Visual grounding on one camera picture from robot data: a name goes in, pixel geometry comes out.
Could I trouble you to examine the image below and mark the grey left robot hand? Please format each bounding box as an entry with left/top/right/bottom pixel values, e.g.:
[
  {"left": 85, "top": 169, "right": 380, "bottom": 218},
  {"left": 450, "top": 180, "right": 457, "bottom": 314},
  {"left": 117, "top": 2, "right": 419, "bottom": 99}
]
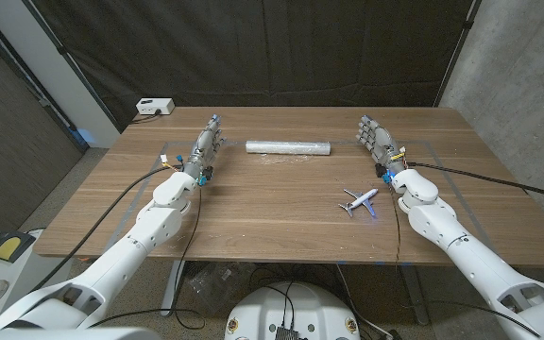
[{"left": 182, "top": 113, "right": 228, "bottom": 179}]

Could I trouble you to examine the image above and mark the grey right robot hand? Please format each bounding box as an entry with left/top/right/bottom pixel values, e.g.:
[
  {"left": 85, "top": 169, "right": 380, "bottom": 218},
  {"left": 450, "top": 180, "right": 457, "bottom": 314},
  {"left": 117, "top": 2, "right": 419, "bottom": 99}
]
[{"left": 355, "top": 114, "right": 409, "bottom": 177}]

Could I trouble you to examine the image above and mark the silver foil roll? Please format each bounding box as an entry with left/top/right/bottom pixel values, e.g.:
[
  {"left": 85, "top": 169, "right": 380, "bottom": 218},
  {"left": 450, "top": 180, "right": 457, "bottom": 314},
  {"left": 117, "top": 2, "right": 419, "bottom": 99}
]
[{"left": 245, "top": 140, "right": 332, "bottom": 157}]

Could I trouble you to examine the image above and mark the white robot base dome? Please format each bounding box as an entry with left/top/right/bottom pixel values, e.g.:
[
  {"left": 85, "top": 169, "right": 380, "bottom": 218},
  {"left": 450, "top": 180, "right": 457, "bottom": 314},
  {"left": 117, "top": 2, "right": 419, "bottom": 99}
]
[{"left": 224, "top": 281, "right": 362, "bottom": 340}]

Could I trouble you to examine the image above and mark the white toy aeroplane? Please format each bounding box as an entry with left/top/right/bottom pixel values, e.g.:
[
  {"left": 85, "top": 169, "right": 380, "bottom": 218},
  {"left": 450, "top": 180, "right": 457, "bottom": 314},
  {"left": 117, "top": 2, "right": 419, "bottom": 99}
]
[{"left": 337, "top": 187, "right": 380, "bottom": 218}]

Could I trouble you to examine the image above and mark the white power outlet box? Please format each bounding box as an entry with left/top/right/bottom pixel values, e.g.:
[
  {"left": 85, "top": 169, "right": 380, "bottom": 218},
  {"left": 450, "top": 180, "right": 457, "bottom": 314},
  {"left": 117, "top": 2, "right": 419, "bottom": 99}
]
[{"left": 135, "top": 97, "right": 176, "bottom": 116}]

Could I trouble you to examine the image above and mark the black backdrop curtain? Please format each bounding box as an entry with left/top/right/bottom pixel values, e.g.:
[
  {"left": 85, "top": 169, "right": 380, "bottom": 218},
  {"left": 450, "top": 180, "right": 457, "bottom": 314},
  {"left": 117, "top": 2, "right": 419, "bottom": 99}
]
[{"left": 21, "top": 0, "right": 484, "bottom": 133}]

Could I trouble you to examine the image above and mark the black backdrop stand pole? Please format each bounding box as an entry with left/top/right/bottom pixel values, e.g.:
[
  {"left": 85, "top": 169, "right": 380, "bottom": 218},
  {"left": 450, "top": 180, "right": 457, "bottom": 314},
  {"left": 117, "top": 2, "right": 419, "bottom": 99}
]
[
  {"left": 434, "top": 0, "right": 484, "bottom": 108},
  {"left": 21, "top": 0, "right": 125, "bottom": 133}
]

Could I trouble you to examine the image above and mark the clear plastic bag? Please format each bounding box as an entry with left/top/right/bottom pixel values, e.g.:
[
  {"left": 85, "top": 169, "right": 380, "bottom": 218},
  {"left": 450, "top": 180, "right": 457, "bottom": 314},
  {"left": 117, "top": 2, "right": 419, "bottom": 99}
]
[{"left": 187, "top": 262, "right": 245, "bottom": 315}]

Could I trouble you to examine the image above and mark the grey table leg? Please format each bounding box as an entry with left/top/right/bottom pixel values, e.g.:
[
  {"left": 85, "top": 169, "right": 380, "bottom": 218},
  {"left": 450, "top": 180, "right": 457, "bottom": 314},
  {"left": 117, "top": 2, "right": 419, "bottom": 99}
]
[
  {"left": 399, "top": 264, "right": 430, "bottom": 326},
  {"left": 160, "top": 260, "right": 187, "bottom": 317}
]

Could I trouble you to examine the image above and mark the black box on base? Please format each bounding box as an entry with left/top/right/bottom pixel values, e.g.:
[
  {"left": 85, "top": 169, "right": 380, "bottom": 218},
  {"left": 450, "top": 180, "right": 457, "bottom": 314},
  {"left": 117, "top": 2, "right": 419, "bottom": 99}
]
[{"left": 274, "top": 325, "right": 301, "bottom": 340}]

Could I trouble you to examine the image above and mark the white robot chest cover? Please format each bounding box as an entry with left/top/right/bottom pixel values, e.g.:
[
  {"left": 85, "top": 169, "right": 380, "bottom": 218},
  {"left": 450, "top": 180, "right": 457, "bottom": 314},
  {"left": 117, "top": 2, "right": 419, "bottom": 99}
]
[{"left": 0, "top": 327, "right": 162, "bottom": 340}]

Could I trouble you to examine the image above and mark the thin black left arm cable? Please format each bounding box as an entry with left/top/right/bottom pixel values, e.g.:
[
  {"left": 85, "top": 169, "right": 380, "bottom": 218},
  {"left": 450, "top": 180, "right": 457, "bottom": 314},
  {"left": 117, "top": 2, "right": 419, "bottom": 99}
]
[{"left": 87, "top": 184, "right": 207, "bottom": 331}]

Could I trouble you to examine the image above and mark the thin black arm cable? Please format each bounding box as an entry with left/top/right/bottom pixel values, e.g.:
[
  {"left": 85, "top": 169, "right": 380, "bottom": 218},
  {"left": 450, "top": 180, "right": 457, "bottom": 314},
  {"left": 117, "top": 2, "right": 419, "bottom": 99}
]
[
  {"left": 387, "top": 183, "right": 403, "bottom": 265},
  {"left": 87, "top": 184, "right": 207, "bottom": 331}
]

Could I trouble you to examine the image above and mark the black power cord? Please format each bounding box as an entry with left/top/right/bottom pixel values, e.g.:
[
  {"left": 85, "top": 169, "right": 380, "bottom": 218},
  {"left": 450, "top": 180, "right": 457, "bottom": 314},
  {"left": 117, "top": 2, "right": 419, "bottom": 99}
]
[{"left": 129, "top": 109, "right": 163, "bottom": 126}]

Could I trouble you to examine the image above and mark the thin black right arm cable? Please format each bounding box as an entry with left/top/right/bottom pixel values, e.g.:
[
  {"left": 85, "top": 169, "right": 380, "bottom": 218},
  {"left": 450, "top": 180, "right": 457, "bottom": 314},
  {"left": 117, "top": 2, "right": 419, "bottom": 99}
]
[{"left": 387, "top": 183, "right": 403, "bottom": 265}]

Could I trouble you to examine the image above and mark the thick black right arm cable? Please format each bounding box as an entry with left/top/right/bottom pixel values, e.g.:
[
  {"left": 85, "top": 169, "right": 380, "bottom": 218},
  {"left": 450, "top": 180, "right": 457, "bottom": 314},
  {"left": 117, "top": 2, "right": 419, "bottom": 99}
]
[{"left": 407, "top": 161, "right": 544, "bottom": 209}]

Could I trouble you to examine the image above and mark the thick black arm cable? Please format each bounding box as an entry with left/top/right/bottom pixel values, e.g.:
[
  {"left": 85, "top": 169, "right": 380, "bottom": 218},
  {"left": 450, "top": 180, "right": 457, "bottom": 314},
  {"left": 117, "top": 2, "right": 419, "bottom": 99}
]
[
  {"left": 407, "top": 161, "right": 544, "bottom": 209},
  {"left": 29, "top": 164, "right": 181, "bottom": 292}
]

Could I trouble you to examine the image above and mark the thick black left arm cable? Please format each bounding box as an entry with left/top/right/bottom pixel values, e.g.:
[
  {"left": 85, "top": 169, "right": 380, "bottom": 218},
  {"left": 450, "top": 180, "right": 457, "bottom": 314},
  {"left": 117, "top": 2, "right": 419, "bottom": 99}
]
[{"left": 29, "top": 164, "right": 181, "bottom": 292}]

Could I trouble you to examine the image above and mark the white floor cable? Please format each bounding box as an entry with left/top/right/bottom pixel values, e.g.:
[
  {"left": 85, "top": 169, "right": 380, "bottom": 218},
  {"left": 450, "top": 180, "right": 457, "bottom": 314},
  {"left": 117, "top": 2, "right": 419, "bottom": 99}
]
[{"left": 335, "top": 263, "right": 389, "bottom": 339}]

